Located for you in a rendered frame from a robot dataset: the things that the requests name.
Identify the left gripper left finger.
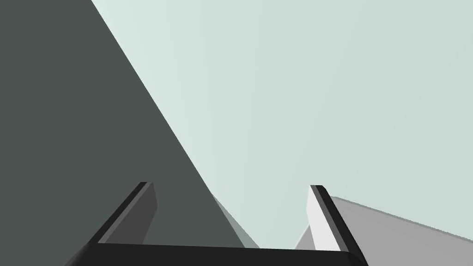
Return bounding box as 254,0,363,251
88,181,158,245

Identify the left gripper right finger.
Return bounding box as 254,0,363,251
306,184,358,254

